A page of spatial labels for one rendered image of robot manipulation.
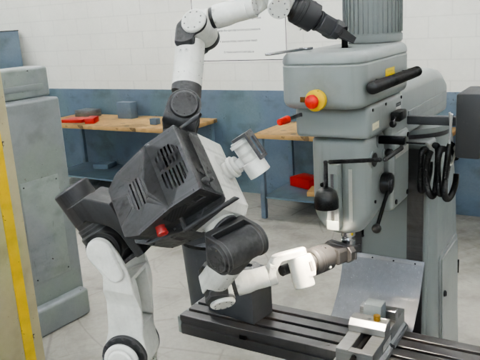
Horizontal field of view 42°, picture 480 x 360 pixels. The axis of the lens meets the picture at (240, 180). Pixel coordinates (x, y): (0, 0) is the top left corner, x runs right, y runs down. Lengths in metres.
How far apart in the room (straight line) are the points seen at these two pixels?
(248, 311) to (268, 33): 4.85
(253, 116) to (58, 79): 3.05
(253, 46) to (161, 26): 1.27
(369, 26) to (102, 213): 1.03
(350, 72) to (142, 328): 0.97
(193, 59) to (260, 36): 5.03
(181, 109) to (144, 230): 0.36
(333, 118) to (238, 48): 5.21
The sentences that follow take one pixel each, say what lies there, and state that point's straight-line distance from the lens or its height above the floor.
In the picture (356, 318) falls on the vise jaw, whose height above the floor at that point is 1.02.
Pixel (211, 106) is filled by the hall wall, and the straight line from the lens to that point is 7.31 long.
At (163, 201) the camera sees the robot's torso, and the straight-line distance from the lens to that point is 1.60.
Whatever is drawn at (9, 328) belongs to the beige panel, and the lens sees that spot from 3.30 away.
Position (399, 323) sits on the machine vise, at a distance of 2.26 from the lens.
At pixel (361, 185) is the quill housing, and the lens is 1.93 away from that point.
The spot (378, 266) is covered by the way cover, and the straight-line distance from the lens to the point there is 2.49.
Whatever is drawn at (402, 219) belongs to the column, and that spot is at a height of 1.22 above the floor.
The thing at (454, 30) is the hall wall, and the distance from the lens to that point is 6.17.
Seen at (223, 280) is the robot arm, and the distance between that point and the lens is 1.76.
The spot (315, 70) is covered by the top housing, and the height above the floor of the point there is 1.84.
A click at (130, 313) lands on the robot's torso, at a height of 1.16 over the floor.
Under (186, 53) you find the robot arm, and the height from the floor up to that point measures 1.90.
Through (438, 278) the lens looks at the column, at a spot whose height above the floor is 0.98.
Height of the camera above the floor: 2.00
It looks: 15 degrees down
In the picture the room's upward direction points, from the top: 3 degrees counter-clockwise
